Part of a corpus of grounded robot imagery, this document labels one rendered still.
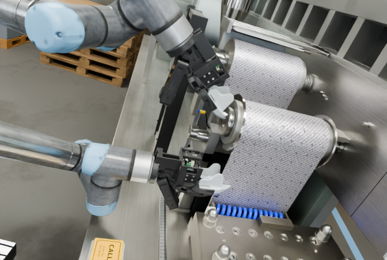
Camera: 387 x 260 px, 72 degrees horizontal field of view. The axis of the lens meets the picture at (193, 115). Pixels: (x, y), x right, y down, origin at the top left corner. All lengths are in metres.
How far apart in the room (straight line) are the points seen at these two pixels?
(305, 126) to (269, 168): 0.14
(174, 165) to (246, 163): 0.18
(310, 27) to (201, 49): 0.72
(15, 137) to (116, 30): 0.32
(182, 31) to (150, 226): 0.54
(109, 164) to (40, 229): 1.35
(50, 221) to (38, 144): 1.30
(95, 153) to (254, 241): 0.43
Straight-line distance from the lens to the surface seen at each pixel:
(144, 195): 0.90
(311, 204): 0.92
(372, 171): 0.77
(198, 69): 0.56
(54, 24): 0.46
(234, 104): 0.67
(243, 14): 1.29
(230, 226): 0.73
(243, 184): 0.73
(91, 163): 0.63
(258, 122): 0.64
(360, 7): 0.98
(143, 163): 0.63
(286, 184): 0.78
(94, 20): 0.51
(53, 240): 1.89
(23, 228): 1.96
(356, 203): 0.80
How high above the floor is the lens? 1.54
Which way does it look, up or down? 26 degrees down
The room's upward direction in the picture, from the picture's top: 19 degrees clockwise
